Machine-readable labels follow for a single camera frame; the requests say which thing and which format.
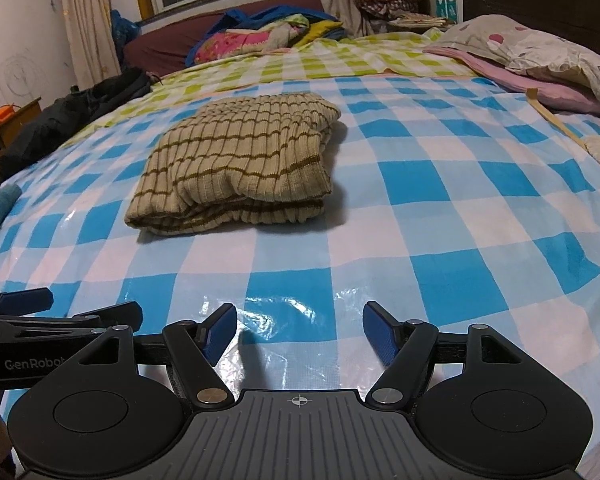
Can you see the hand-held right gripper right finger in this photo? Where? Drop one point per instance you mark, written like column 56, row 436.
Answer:
column 380, row 332

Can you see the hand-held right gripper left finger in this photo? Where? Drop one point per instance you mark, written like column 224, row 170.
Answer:
column 220, row 332

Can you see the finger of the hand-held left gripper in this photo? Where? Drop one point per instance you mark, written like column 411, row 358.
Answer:
column 115, row 315
column 25, row 301

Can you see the beige striped knit sweater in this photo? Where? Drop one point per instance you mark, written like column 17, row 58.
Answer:
column 230, row 160

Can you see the blue checkered plastic sheet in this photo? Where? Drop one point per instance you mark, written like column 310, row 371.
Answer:
column 430, row 210

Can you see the wooden desk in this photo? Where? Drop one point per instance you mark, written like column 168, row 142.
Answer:
column 20, row 120

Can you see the black jacket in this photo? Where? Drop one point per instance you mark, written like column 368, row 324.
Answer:
column 55, row 120

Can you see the maroon sofa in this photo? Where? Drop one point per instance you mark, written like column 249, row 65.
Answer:
column 160, row 42

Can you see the green checkered bed sheet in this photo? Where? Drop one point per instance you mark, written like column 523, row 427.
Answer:
column 290, row 65

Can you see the blue plastic bag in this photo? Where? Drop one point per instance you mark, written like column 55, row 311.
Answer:
column 122, row 30

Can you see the pink floral blanket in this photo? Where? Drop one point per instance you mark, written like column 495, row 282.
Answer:
column 225, row 45

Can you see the grey white cloth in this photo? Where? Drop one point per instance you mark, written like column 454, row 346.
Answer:
column 282, row 37

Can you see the yellow cloth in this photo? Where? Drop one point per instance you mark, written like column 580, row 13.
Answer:
column 320, row 32

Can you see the stack of papers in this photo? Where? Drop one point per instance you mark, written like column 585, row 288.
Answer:
column 420, row 21

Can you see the white spotted pillow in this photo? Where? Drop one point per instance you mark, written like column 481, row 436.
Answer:
column 530, row 45

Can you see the pile of colourful bedding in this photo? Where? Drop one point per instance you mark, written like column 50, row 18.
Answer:
column 275, row 12

